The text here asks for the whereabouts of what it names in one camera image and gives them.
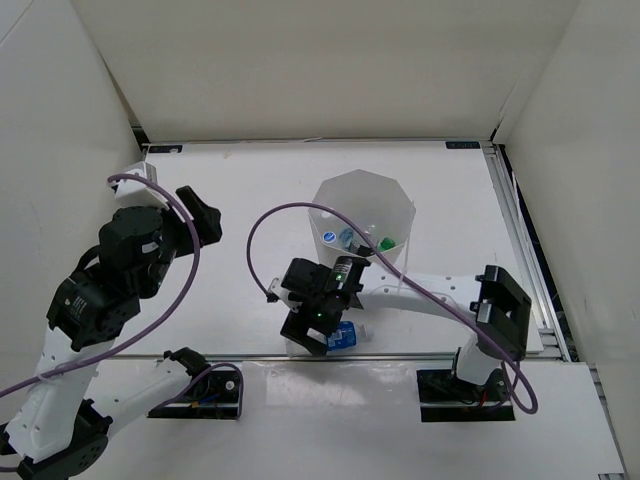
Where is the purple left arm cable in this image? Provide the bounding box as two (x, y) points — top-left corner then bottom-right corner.
(0, 172), (241, 419)

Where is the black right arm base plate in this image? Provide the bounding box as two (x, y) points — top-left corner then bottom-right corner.
(416, 369), (515, 423)

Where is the clear unlabelled plastic bottle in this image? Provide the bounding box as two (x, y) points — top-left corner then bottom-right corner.
(322, 231), (336, 244)

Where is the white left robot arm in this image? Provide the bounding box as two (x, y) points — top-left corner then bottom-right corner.
(1, 186), (222, 479)

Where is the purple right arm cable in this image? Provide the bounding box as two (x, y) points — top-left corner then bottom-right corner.
(247, 202), (540, 415)

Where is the blue label bottle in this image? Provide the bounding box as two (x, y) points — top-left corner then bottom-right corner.
(338, 227), (360, 253)
(284, 321), (374, 357)

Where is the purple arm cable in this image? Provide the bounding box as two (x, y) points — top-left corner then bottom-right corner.
(0, 172), (241, 419)
(247, 202), (540, 415)

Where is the black label small bottle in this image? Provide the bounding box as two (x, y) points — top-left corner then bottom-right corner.
(348, 239), (373, 257)

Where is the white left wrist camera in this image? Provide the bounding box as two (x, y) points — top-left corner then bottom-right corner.
(108, 161), (168, 209)

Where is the white translucent plastic bin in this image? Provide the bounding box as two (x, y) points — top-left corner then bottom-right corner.
(308, 169), (416, 267)

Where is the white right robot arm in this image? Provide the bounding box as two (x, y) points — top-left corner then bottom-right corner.
(268, 256), (531, 400)

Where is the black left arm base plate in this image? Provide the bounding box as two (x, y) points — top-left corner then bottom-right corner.
(147, 362), (244, 420)

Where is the green plastic bottle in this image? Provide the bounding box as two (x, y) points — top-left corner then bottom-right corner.
(378, 237), (396, 252)

